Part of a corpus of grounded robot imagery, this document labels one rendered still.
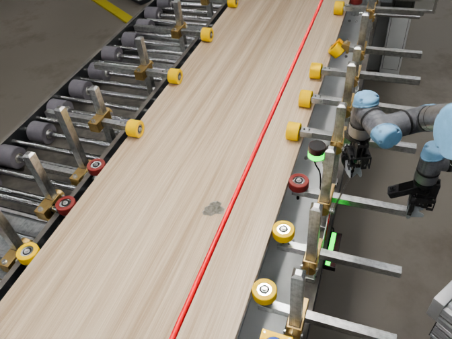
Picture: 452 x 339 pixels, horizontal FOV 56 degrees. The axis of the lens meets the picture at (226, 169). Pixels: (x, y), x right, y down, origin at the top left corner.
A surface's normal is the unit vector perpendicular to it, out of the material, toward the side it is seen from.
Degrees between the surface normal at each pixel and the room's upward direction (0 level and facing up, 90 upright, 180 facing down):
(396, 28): 90
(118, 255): 0
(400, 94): 0
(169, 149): 0
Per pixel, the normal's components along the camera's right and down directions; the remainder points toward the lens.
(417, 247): -0.08, -0.71
